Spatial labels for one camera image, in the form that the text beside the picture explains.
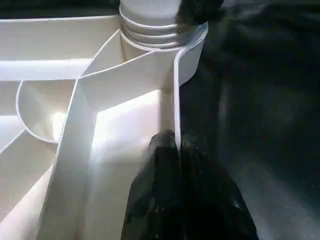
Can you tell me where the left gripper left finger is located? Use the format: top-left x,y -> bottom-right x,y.
121,129 -> 181,240

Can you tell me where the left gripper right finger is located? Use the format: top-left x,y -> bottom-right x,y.
179,136 -> 259,240

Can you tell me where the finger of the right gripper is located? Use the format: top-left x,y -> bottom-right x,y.
177,0 -> 226,26

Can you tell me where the white plastic table leg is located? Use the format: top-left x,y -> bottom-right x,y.
119,0 -> 201,50

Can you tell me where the white plastic table top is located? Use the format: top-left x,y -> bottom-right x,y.
0,14 -> 210,240

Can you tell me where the black mat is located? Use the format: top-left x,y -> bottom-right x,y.
0,0 -> 320,240

